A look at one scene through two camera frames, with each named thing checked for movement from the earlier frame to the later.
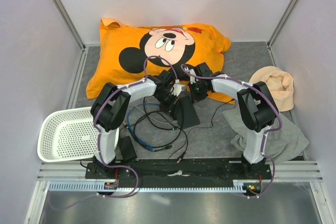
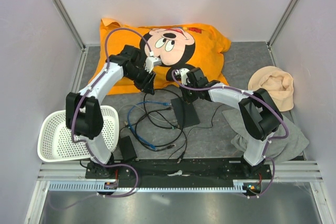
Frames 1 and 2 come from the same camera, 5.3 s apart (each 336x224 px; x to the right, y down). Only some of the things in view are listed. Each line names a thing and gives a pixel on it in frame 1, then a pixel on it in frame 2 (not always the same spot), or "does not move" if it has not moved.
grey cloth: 286,141 does not move
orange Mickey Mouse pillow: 131,54 does not move
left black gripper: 168,107 → 147,85
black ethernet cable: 158,147 → 151,119
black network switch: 183,110 does not move
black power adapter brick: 128,151 does not move
